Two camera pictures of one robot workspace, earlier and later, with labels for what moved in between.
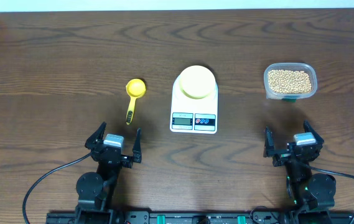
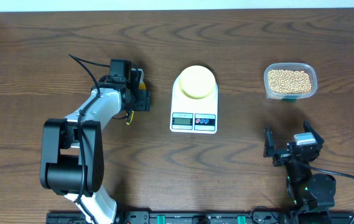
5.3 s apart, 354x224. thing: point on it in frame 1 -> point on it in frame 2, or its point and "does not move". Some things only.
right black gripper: x=281 y=156 does not move
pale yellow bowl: x=196 y=82 does not move
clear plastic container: x=288 y=81 does not move
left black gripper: x=137 y=155 -> x=144 y=101
